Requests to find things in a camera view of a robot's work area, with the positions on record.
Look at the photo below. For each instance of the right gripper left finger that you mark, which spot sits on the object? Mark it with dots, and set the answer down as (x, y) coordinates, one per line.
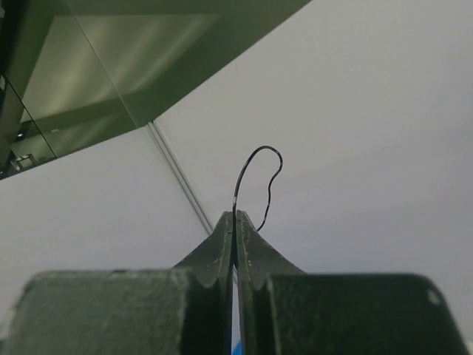
(185, 309)

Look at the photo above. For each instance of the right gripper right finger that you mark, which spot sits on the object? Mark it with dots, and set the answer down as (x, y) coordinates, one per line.
(284, 310)

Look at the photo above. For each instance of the left aluminium frame post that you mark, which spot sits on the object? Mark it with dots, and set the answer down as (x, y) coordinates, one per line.
(179, 175)

